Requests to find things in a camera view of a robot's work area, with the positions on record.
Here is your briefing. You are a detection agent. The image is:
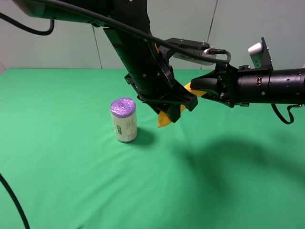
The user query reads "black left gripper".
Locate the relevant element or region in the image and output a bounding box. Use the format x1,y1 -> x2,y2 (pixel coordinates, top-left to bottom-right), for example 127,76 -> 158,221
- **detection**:
125,66 -> 198,123

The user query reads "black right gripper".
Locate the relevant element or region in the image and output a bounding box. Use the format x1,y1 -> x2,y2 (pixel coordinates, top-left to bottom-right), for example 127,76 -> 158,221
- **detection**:
190,64 -> 249,108

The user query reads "yellow banana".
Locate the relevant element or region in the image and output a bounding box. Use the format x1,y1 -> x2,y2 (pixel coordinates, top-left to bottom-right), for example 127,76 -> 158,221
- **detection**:
157,83 -> 207,128

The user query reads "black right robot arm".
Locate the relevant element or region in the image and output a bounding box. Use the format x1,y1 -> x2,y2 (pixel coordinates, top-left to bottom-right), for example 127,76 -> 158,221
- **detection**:
190,64 -> 305,108

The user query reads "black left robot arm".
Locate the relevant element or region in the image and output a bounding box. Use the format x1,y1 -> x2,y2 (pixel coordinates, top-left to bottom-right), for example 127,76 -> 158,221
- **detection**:
15,0 -> 198,122

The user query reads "purple garbage bag roll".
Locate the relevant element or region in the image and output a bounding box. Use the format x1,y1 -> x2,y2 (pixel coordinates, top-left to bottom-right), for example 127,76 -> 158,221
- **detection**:
110,97 -> 138,143

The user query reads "green tablecloth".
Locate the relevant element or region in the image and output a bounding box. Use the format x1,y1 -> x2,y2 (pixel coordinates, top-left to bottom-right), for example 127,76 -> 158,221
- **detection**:
0,69 -> 305,229

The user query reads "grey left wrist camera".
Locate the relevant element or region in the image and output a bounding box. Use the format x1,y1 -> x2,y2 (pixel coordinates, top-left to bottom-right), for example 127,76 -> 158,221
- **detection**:
166,38 -> 217,66

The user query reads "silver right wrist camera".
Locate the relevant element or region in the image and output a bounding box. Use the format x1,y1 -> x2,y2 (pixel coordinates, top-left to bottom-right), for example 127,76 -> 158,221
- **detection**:
248,37 -> 274,70

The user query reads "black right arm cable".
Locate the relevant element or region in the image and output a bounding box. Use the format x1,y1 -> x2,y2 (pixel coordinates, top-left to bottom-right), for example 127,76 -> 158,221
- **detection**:
271,103 -> 305,125

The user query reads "black cable lower left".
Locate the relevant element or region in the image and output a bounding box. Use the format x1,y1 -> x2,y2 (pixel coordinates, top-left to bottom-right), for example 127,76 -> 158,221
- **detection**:
0,173 -> 31,229

